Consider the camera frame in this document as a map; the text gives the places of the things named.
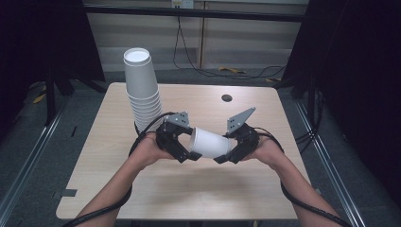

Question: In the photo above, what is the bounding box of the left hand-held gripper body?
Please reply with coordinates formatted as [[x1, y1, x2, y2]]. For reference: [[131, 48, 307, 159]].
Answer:
[[155, 111, 194, 164]]

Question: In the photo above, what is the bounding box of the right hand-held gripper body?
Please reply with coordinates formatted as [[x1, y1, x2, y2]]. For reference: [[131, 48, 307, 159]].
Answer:
[[224, 106, 260, 165]]

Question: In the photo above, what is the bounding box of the single white paper cup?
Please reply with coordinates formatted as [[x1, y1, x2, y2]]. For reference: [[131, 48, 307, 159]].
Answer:
[[187, 126, 233, 160]]

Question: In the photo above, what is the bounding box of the stack of white paper cups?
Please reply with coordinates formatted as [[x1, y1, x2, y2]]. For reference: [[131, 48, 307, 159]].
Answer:
[[122, 46, 166, 133]]

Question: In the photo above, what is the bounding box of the person's left hand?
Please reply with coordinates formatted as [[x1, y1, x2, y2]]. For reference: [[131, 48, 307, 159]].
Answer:
[[131, 131, 174, 170]]

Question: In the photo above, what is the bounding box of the person's right hand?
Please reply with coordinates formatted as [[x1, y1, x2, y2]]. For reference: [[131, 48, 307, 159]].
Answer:
[[244, 135, 286, 172]]

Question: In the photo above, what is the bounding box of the yellow floor tool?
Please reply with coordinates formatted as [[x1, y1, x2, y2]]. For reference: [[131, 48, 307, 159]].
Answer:
[[218, 65, 248, 76]]

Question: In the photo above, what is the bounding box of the black horizontal bar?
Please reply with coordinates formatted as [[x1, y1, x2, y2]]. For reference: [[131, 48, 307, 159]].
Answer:
[[82, 4, 307, 24]]

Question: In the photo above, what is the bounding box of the black curtain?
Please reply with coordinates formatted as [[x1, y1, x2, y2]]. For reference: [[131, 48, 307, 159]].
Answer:
[[0, 0, 106, 133], [281, 0, 401, 209]]

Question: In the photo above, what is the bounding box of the black metal stand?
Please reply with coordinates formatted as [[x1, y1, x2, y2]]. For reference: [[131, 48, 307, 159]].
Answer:
[[43, 61, 75, 128]]

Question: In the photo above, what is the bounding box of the yellow floor scrap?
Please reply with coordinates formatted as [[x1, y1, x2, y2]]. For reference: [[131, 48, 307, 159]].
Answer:
[[32, 86, 47, 105]]

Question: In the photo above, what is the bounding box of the black cable bundle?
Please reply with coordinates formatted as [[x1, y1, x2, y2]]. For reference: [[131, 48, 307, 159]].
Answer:
[[295, 89, 325, 154]]

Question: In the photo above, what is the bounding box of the black hanging cable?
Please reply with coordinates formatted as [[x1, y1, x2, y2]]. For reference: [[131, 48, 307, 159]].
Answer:
[[172, 14, 288, 80]]

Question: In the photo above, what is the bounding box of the metal floor rail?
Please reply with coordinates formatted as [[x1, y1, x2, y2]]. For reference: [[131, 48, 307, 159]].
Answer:
[[293, 96, 367, 227], [0, 96, 70, 219]]

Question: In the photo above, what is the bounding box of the white wall socket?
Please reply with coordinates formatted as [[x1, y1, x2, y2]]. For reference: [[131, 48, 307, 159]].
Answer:
[[171, 0, 195, 9]]

